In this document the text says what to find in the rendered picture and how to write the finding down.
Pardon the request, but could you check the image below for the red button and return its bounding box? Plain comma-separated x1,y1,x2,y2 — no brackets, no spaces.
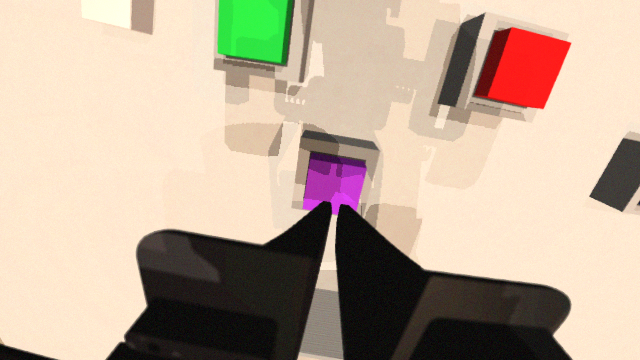
438,12,571,124

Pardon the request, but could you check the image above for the blue button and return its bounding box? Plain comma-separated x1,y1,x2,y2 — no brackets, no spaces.
589,137,640,216

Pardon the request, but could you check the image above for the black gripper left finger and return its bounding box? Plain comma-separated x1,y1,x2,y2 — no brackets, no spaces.
135,201,332,360

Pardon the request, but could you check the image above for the green button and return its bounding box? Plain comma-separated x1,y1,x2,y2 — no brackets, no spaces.
213,0,315,83

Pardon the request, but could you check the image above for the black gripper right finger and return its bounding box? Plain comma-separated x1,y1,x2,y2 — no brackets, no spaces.
335,204,572,360

